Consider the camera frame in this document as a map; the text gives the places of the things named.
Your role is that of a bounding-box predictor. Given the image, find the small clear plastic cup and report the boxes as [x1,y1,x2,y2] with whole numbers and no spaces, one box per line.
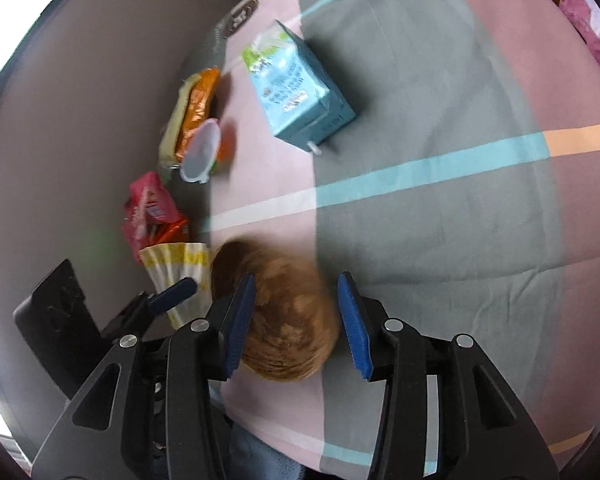
[180,117,237,186]

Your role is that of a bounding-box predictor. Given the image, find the yellow and white paper wrapper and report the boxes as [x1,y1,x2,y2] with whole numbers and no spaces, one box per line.
[139,241,212,331]

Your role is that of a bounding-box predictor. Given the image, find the yellow and orange snack packet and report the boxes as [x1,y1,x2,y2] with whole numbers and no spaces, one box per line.
[158,67,222,166]

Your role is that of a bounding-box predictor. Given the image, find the pink snack packet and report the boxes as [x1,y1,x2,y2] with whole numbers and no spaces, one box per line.
[121,171,181,263]

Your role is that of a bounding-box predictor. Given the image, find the plaid pastel tablecloth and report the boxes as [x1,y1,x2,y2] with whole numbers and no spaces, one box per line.
[155,0,600,476]

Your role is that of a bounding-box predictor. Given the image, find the pink floral bedsheet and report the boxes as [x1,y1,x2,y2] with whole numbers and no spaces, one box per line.
[557,0,600,111]

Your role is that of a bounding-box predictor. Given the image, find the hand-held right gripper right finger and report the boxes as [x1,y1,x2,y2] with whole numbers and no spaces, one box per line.
[336,272,561,480]

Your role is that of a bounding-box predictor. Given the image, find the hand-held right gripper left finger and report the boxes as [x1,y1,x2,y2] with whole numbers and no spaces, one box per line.
[32,274,257,480]

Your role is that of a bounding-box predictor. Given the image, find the light blue drink carton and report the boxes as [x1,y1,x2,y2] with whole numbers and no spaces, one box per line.
[242,20,357,155]

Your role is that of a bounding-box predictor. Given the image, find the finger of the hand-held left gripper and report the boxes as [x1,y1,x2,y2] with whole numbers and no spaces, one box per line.
[100,277,198,346]

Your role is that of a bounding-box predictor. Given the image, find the brown bun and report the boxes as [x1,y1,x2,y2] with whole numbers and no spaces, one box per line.
[211,240,342,383]

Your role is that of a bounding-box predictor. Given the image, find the person's blue jeans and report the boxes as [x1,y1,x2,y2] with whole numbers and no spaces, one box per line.
[222,412,306,480]

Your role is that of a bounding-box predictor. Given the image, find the red-orange snack packet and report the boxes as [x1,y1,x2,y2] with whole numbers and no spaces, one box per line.
[147,217,191,246]

